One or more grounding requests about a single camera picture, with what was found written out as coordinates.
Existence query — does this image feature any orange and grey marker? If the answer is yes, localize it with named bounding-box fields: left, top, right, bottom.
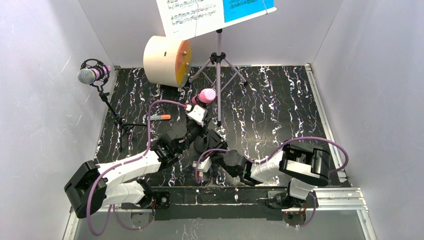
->
left=146, top=114, right=172, bottom=121

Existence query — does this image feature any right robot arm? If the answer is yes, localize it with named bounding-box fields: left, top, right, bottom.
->
left=197, top=137, right=332, bottom=210

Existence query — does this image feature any silver tripod music stand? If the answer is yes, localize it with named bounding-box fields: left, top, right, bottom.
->
left=188, top=28, right=249, bottom=127

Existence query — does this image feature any blue mesh microphone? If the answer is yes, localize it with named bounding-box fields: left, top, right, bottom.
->
left=77, top=65, right=111, bottom=85

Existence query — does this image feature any purple cable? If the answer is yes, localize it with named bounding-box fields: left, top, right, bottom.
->
left=86, top=99, right=190, bottom=237
left=194, top=136, right=350, bottom=229

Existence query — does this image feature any blue sheet music page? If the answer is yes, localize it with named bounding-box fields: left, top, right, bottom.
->
left=222, top=0, right=275, bottom=23

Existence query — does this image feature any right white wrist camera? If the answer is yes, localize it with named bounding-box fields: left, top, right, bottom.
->
left=192, top=157, right=212, bottom=173

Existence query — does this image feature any pink microphone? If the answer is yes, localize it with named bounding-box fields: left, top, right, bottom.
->
left=191, top=88, right=217, bottom=104

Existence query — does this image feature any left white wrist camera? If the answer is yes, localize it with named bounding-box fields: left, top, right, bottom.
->
left=185, top=104, right=208, bottom=127

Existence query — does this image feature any cream and orange drum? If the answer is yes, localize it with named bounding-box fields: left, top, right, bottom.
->
left=143, top=35, right=192, bottom=92

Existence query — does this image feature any white sheet music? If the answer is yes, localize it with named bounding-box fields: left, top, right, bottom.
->
left=156, top=0, right=277, bottom=40

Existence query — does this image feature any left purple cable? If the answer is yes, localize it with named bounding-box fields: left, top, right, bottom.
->
left=86, top=99, right=190, bottom=237

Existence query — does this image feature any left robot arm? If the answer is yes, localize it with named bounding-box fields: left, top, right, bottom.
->
left=64, top=120, right=209, bottom=219

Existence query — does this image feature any aluminium frame rail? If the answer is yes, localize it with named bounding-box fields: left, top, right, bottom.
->
left=62, top=187, right=377, bottom=240

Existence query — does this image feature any black tripod mic stand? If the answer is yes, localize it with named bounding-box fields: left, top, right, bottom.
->
left=80, top=58, right=147, bottom=153

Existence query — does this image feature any black round-base mic stand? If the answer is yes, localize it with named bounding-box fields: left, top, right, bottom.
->
left=193, top=101, right=212, bottom=154

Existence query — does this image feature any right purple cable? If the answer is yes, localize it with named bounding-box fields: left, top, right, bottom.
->
left=194, top=136, right=350, bottom=229

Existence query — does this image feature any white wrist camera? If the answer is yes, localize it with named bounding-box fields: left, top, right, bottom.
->
left=185, top=104, right=208, bottom=127
left=192, top=157, right=212, bottom=173

